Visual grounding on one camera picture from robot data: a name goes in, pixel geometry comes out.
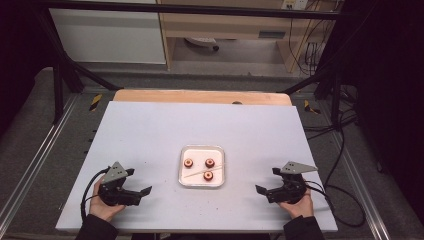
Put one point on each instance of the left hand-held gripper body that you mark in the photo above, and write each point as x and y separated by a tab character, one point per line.
113	191

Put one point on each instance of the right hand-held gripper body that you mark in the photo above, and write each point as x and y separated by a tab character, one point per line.
288	191

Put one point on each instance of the thin wooden skewer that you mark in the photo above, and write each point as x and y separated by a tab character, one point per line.
196	174

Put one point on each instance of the white rectangular tray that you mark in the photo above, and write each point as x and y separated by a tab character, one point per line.
201	153

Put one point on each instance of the person's right hand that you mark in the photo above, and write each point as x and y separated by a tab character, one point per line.
300	208

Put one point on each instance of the person's left hand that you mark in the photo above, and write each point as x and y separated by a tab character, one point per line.
103	210

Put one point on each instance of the white board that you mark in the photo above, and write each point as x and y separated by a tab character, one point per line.
150	133

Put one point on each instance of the yellow black tape strip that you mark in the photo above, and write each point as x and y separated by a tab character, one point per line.
95	102
310	107

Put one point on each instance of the wooden table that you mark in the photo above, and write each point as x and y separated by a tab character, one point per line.
200	96

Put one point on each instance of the white cabinet panel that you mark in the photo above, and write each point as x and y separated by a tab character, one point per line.
106	36

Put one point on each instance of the black curtain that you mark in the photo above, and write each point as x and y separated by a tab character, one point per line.
16	50
393	83

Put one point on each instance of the white chair base leg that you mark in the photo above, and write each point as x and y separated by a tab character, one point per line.
201	41

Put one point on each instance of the light wooden desk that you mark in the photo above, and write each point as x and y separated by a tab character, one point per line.
216	25

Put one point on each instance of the aluminium floor rail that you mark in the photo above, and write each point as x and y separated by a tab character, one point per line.
360	186
40	150

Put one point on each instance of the white wall socket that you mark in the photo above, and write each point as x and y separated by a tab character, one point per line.
294	4

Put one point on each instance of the black metal frame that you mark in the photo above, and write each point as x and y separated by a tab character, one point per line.
186	9

